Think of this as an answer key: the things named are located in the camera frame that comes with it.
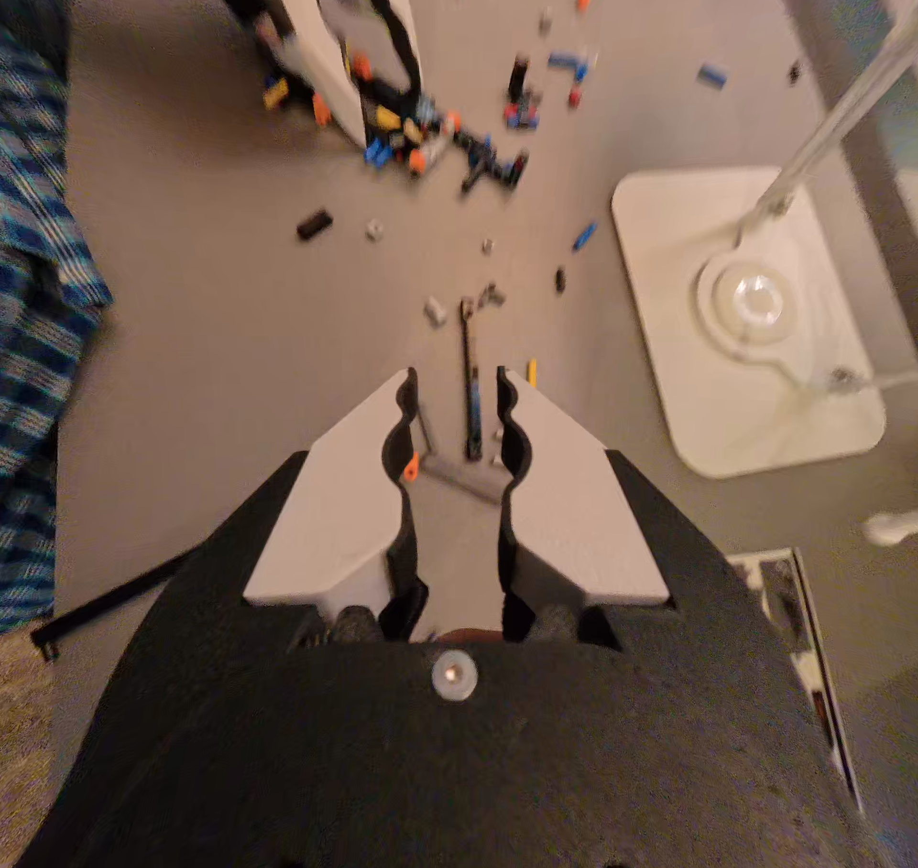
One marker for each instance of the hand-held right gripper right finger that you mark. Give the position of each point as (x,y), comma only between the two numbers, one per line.
(581,524)

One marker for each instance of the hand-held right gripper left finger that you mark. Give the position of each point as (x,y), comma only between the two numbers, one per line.
(330,524)

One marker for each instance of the black lego vehicle frame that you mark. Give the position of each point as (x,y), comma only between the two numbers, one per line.
(480,155)

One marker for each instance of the orange lego piece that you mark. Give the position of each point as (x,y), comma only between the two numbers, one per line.
(411,468)

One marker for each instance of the thin grey lego axle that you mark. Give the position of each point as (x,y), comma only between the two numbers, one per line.
(424,427)

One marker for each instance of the black angled lego beam assembly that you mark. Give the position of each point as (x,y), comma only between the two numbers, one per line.
(518,79)

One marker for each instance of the grey lego connector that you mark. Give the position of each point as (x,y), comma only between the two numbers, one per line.
(491,294)
(545,20)

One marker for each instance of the blue lego pin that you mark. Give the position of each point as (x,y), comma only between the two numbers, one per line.
(584,235)
(566,59)
(712,76)

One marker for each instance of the black lego connector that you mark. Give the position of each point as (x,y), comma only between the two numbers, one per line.
(314,223)

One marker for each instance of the light grey lego piece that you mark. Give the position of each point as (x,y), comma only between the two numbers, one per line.
(373,230)

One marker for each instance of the instruction booklet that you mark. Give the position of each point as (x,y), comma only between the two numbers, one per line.
(789,617)

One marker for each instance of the white lamp base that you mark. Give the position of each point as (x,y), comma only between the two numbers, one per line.
(667,273)

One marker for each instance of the blue plaid cloth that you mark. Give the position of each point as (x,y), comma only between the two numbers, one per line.
(43,309)

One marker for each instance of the clear lamp pole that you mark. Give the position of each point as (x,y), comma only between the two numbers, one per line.
(825,137)

